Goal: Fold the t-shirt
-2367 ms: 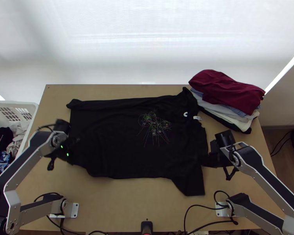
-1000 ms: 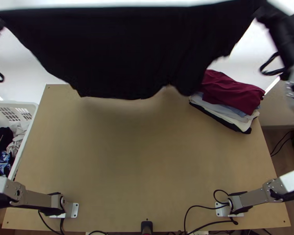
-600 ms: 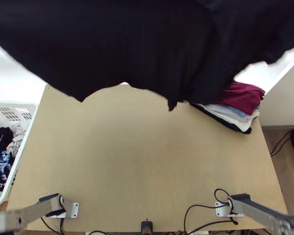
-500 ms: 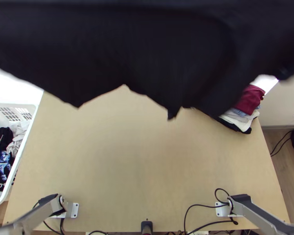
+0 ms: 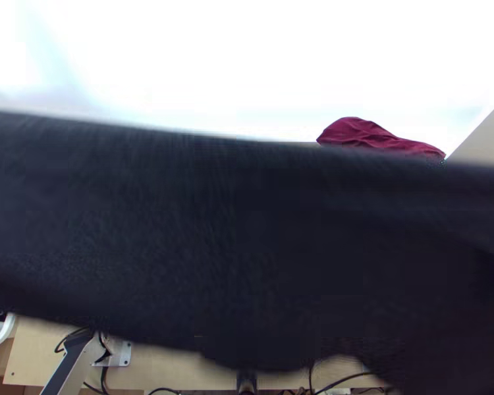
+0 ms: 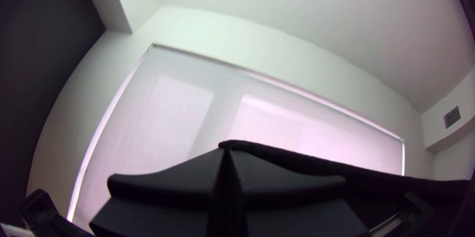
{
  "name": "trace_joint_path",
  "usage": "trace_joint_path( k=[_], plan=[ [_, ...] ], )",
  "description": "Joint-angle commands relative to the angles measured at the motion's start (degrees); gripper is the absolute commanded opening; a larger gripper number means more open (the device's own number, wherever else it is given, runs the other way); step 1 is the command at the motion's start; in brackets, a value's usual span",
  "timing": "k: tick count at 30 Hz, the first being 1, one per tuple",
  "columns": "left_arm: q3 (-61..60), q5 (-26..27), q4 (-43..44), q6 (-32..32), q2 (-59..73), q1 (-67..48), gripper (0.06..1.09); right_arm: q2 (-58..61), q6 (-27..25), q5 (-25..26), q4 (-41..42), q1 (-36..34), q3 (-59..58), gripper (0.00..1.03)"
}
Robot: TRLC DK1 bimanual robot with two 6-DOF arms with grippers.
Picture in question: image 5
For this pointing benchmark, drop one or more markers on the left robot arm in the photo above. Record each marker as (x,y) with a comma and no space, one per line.
(72,364)

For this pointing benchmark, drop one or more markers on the white laundry basket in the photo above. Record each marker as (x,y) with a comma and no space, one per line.
(3,334)

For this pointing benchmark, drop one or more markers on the dark red garment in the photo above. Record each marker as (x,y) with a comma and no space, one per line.
(366,138)

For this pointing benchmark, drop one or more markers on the black t-shirt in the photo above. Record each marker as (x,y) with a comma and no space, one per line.
(230,226)

